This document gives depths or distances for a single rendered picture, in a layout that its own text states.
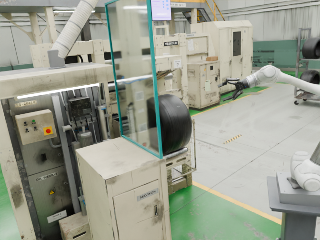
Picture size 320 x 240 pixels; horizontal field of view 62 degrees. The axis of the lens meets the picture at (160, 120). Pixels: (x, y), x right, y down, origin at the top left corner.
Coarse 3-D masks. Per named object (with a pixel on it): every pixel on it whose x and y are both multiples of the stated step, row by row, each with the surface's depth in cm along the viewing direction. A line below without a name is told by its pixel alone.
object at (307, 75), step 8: (312, 40) 645; (304, 48) 654; (312, 48) 641; (304, 56) 664; (312, 56) 650; (296, 64) 676; (296, 72) 680; (304, 72) 679; (312, 72) 667; (304, 80) 671; (312, 80) 664; (296, 88) 691; (296, 96) 699; (304, 96) 700; (312, 96) 696; (296, 104) 704
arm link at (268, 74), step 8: (264, 72) 179; (272, 72) 177; (280, 72) 182; (264, 80) 184; (272, 80) 182; (280, 80) 184; (288, 80) 183; (296, 80) 184; (304, 88) 190; (312, 88) 191
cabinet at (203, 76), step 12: (204, 60) 749; (216, 60) 723; (192, 72) 699; (204, 72) 697; (216, 72) 730; (192, 84) 709; (204, 84) 705; (216, 84) 739; (192, 96) 719; (204, 96) 713; (216, 96) 749; (192, 108) 734; (204, 108) 725
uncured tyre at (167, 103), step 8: (160, 96) 250; (168, 96) 250; (176, 96) 252; (160, 104) 239; (168, 104) 239; (176, 104) 242; (184, 104) 246; (160, 112) 236; (168, 112) 234; (176, 112) 237; (184, 112) 240; (160, 120) 287; (168, 120) 233; (176, 120) 234; (184, 120) 239; (160, 128) 287; (168, 128) 233; (176, 128) 234; (184, 128) 239; (168, 136) 235; (176, 136) 236; (184, 136) 242; (168, 144) 240; (176, 144) 242; (184, 144) 250; (168, 152) 250
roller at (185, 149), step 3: (186, 147) 264; (177, 150) 258; (180, 150) 259; (183, 150) 260; (186, 150) 262; (168, 153) 253; (171, 153) 253; (174, 153) 255; (177, 153) 256; (180, 153) 259; (165, 156) 249; (168, 156) 251; (171, 156) 253
